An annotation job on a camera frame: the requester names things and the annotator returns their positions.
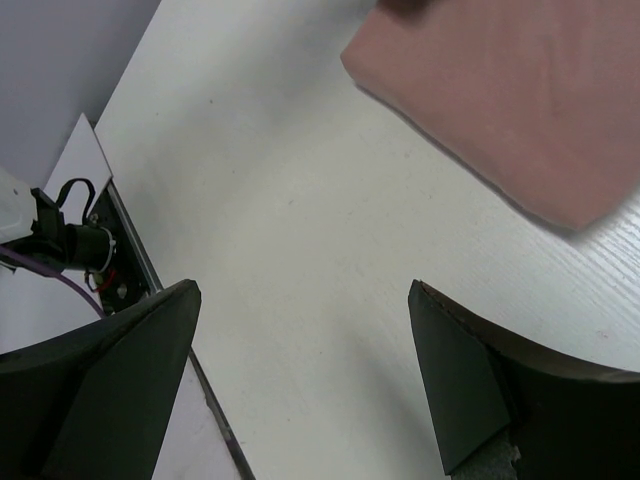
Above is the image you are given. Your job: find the pink printed t shirt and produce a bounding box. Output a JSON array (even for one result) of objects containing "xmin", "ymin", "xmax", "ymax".
[{"xmin": 341, "ymin": 1, "xmax": 639, "ymax": 230}]

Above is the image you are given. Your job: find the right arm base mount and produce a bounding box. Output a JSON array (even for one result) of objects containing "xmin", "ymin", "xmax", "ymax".
[{"xmin": 24, "ymin": 178, "xmax": 162, "ymax": 314}]

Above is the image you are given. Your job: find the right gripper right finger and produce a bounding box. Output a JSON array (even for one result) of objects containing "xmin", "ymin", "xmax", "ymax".
[{"xmin": 408, "ymin": 280, "xmax": 639, "ymax": 479}]

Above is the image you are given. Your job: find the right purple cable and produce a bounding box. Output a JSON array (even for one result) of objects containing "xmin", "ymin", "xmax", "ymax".
[{"xmin": 0, "ymin": 247, "xmax": 109, "ymax": 319}]

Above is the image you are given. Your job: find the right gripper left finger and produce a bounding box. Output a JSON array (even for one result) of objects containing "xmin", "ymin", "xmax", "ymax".
[{"xmin": 1, "ymin": 280, "xmax": 201, "ymax": 479}]

